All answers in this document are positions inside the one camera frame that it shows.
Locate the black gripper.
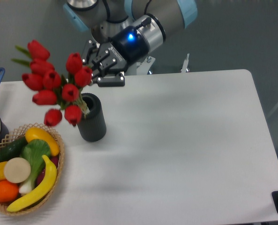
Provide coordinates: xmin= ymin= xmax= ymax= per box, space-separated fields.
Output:
xmin=81 ymin=26 xmax=149 ymax=87

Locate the red tulip bouquet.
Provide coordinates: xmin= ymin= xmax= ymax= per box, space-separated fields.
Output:
xmin=12 ymin=40 xmax=92 ymax=127

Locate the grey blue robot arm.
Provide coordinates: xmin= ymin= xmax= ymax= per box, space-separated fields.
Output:
xmin=63 ymin=0 xmax=198 ymax=87

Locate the dark grey ribbed vase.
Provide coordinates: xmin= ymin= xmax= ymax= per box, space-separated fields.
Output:
xmin=77 ymin=93 xmax=106 ymax=142

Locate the yellow squash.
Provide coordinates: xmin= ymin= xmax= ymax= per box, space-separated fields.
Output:
xmin=25 ymin=127 xmax=60 ymax=157

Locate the dark red vegetable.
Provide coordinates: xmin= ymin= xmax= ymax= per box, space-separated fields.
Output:
xmin=36 ymin=156 xmax=59 ymax=187

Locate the woven wicker basket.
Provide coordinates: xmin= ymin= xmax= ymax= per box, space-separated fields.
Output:
xmin=0 ymin=123 xmax=65 ymax=216

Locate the green bok choy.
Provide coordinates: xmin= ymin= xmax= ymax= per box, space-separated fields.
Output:
xmin=19 ymin=139 xmax=51 ymax=195

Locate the yellow banana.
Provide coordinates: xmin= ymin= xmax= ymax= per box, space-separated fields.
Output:
xmin=7 ymin=155 xmax=57 ymax=212

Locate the green cucumber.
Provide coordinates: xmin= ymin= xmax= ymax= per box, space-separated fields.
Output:
xmin=0 ymin=136 xmax=28 ymax=163

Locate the beige round slice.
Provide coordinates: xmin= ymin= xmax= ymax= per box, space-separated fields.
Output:
xmin=3 ymin=157 xmax=31 ymax=183

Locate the orange fruit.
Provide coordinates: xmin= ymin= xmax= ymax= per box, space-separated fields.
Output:
xmin=0 ymin=180 xmax=19 ymax=203

